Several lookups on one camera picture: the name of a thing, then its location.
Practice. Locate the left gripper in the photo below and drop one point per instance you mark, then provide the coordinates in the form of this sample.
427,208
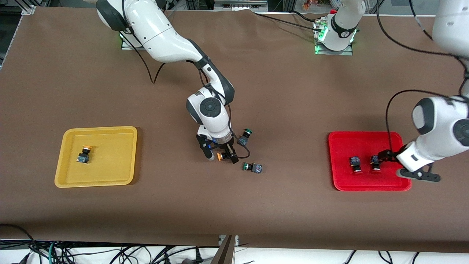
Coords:
393,154

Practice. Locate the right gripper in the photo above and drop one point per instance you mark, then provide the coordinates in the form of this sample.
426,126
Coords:
228,147

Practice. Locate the yellow push button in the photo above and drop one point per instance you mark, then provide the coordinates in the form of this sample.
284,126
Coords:
220,156
83,157

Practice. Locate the red push button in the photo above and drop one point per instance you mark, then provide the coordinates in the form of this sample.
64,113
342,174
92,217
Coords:
354,161
375,161

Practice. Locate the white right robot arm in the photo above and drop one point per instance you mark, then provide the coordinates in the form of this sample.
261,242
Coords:
161,33

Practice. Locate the green push button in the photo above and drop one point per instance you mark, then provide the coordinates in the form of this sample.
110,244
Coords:
256,168
243,140

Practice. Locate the red plastic tray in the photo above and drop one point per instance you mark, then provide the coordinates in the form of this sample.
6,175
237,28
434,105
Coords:
344,146

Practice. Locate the brown table cover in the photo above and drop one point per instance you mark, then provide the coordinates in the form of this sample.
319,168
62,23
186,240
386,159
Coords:
220,205

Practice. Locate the metal table leg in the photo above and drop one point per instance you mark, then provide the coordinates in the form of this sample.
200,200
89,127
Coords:
227,253

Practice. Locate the yellow plastic tray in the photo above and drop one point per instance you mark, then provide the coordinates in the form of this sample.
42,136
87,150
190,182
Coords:
110,161

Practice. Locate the grey background device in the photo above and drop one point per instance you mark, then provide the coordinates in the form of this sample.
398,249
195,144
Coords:
238,5

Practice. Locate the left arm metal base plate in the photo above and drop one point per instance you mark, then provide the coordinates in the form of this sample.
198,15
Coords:
335,52

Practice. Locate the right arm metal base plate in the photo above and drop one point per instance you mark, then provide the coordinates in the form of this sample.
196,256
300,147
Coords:
128,45

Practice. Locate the aluminium frame profile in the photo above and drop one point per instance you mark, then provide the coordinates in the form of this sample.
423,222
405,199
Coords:
28,10

